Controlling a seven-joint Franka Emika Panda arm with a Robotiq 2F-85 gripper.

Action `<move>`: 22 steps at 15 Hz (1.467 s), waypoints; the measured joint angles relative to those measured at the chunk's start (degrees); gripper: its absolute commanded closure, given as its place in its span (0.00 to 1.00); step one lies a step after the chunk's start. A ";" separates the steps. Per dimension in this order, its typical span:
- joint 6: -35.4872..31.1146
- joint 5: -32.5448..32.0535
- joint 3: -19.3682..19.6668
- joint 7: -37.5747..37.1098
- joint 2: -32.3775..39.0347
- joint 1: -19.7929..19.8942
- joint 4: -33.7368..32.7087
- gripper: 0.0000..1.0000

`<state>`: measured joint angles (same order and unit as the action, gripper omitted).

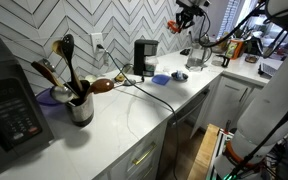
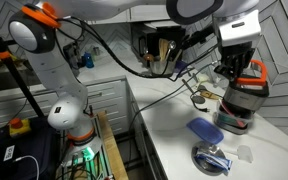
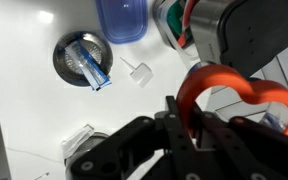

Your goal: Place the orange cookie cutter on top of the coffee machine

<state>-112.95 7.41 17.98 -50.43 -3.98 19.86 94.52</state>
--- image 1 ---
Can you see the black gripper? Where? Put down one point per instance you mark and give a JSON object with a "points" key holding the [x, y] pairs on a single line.
{"points": [[190, 12]]}

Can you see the orange heart cookie cutter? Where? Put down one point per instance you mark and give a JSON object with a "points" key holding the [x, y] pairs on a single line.
{"points": [[171, 25]]}

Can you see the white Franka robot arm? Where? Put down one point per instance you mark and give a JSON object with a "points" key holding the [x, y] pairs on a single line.
{"points": [[270, 100]]}

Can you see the clear container under coffee machine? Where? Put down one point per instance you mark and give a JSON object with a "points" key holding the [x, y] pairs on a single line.
{"points": [[151, 63]]}

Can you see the black steel coffee machine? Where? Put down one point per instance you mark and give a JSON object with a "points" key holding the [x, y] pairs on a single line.
{"points": [[141, 56]]}

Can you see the clear glass pitcher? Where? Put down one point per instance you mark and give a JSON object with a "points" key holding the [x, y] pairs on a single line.
{"points": [[195, 56]]}

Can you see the blue white paper packet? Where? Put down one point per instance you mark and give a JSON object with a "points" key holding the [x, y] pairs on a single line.
{"points": [[179, 75]]}

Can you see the round metal dish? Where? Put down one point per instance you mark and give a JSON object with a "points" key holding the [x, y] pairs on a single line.
{"points": [[184, 77]]}

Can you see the orange cardboard box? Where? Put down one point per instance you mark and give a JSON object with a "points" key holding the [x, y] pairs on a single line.
{"points": [[234, 49]]}

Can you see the blue plastic container lid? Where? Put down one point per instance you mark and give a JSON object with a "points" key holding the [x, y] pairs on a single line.
{"points": [[161, 79]]}

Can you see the dark brown wooden spoon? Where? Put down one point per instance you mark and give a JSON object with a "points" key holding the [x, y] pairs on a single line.
{"points": [[100, 86]]}

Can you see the small white round object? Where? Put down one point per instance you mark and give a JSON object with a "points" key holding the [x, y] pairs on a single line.
{"points": [[90, 79]]}

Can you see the black slotted spoon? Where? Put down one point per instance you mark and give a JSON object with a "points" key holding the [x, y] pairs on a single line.
{"points": [[69, 46]]}

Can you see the light wooden spoon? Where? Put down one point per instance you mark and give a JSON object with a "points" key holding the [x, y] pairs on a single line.
{"points": [[58, 47]]}

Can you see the wooden cart board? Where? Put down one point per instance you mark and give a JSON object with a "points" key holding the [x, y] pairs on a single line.
{"points": [[204, 150]]}

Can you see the steel utensil holder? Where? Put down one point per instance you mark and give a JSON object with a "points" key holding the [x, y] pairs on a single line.
{"points": [[80, 111]]}

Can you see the steel ladle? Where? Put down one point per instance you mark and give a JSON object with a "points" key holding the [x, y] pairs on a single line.
{"points": [[61, 94]]}

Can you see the dark wooden spatula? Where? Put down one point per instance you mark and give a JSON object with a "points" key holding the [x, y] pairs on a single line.
{"points": [[45, 73]]}

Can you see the purple plastic plate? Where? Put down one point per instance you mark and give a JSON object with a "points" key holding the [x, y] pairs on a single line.
{"points": [[45, 98]]}

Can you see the black microwave oven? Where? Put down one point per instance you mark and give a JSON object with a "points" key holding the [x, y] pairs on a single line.
{"points": [[10, 106]]}

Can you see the white wall outlet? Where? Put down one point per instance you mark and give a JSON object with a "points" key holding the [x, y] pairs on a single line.
{"points": [[96, 40]]}

